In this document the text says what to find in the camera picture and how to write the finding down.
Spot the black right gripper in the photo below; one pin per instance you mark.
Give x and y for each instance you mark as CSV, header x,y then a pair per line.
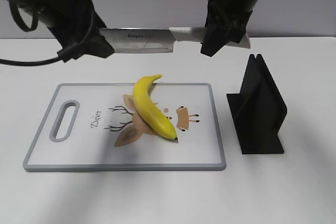
x,y
226,22

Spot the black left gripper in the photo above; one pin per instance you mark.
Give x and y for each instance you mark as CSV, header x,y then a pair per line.
x,y
76,26

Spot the white-handled kitchen knife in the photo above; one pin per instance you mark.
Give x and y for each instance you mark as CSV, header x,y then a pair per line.
x,y
150,41

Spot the yellow plastic banana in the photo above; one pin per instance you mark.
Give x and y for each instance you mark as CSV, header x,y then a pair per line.
x,y
148,111

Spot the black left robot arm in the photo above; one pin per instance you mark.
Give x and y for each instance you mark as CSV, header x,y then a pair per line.
x,y
22,12

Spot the black knife stand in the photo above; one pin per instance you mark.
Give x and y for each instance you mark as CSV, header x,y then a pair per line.
x,y
258,110

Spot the white grey-rimmed cutting board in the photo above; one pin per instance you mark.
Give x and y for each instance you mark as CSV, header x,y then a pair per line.
x,y
93,127

